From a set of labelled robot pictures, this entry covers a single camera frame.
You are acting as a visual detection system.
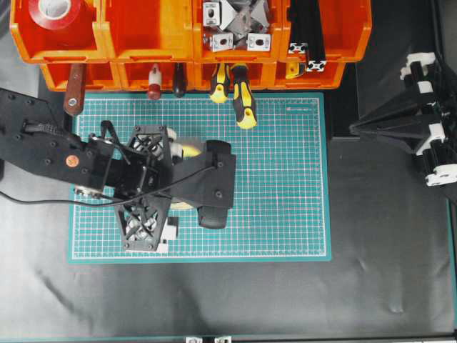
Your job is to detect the orange container rack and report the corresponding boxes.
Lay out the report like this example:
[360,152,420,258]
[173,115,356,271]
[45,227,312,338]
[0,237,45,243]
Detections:
[9,1,372,91]

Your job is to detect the dark brown tool handle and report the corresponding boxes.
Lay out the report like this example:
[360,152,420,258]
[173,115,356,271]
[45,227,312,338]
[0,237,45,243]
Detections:
[173,63,187,98]

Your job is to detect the yellow black screwdriver handle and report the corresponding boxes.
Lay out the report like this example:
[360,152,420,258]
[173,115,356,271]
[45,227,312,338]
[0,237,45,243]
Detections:
[209,63,230,104]

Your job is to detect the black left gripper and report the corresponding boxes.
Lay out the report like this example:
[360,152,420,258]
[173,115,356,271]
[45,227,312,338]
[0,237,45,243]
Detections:
[103,124,179,252]

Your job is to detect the black cable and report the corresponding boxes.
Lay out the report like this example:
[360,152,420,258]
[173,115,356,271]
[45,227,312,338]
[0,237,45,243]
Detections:
[0,164,219,209]

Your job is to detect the grey aluminium corner brackets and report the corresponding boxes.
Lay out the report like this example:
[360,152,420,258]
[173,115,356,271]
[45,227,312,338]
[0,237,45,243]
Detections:
[201,0,271,53]

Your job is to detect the black aluminium extrusion profiles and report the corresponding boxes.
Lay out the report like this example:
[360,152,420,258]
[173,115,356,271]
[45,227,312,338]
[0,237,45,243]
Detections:
[287,0,327,72]

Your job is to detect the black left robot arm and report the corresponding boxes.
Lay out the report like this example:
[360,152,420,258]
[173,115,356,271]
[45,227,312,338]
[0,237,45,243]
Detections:
[1,89,182,252]

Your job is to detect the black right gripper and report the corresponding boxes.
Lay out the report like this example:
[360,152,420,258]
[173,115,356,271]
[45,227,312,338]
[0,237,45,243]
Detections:
[349,52,456,187]

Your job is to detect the brown wooden tool handle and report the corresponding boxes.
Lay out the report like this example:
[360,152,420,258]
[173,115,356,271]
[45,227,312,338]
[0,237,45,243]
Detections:
[64,64,86,117]

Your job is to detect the green cutting mat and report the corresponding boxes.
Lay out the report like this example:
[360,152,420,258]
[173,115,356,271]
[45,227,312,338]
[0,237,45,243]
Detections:
[68,92,331,264]

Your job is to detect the yellow tape measure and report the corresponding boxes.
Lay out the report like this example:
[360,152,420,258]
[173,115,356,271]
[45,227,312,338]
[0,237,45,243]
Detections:
[285,62,306,79]

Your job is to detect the red tape roll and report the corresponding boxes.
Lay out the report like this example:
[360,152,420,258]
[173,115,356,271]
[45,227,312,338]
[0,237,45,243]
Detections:
[28,0,81,30]

